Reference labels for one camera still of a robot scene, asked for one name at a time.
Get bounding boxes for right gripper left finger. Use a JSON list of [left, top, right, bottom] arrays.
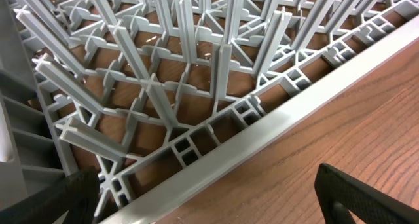
[[1, 166, 100, 223]]

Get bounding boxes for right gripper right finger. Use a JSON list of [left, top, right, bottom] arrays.
[[314, 163, 418, 223]]

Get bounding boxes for grey dishwasher rack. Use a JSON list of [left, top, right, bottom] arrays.
[[1, 0, 418, 223]]

